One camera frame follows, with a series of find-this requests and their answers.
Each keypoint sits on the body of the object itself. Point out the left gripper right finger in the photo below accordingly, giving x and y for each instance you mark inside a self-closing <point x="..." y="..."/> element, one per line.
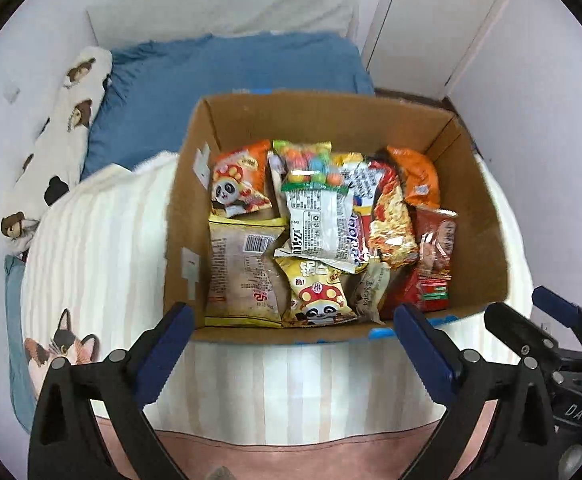
<point x="520" y="440"/>

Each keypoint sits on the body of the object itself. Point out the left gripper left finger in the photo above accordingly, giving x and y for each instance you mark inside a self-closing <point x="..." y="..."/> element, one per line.
<point x="65" y="440"/>

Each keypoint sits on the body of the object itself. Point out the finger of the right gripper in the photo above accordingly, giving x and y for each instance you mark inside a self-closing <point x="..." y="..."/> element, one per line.
<point x="523" y="337"/>
<point x="560" y="309"/>

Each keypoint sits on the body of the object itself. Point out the brown biscuit packet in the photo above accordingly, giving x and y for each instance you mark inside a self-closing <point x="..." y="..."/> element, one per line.
<point x="436" y="234"/>

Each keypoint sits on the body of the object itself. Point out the white snack packet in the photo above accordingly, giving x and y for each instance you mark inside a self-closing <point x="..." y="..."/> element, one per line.
<point x="323" y="227"/>

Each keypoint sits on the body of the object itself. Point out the colourful candy bag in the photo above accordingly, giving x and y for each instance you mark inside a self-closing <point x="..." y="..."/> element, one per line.
<point x="308" y="166"/>

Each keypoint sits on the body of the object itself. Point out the red snack box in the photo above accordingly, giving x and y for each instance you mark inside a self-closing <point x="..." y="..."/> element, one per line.
<point x="425" y="293"/>

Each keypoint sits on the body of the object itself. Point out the beige wrapped snack bar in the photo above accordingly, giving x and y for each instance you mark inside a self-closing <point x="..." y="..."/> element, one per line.
<point x="368" y="291"/>

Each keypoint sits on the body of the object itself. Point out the red instant noodle packet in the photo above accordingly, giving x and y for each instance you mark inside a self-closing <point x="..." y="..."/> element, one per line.
<point x="391" y="236"/>

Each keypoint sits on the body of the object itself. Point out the orange chip bag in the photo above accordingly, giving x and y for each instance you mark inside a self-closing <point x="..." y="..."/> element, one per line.
<point x="418" y="177"/>

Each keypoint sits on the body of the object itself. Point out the yellow panda snack bag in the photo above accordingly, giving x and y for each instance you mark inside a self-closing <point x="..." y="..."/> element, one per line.
<point x="316" y="294"/>

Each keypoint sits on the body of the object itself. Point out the yellow blue snack bag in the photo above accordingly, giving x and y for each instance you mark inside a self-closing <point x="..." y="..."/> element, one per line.
<point x="363" y="176"/>

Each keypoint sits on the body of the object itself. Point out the cardboard box with blue print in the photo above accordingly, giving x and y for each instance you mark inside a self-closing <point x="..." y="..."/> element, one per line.
<point x="352" y="123"/>

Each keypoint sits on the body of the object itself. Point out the beige snack bag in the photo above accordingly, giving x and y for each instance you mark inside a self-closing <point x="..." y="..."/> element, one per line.
<point x="244" y="288"/>

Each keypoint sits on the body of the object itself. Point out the white animal print pillow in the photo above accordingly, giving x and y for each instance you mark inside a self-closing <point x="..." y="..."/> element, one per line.
<point x="57" y="159"/>

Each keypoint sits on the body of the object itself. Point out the orange panda snack bag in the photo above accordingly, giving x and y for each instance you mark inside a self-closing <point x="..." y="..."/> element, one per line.
<point x="238" y="181"/>

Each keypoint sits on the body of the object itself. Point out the white door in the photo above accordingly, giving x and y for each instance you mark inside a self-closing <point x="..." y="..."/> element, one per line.
<point x="415" y="46"/>

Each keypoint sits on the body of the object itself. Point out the blue pillow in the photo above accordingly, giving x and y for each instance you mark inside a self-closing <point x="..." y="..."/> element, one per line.
<point x="154" y="87"/>

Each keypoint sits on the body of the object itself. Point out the white headboard cushion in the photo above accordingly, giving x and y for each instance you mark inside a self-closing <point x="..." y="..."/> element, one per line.
<point x="122" y="23"/>

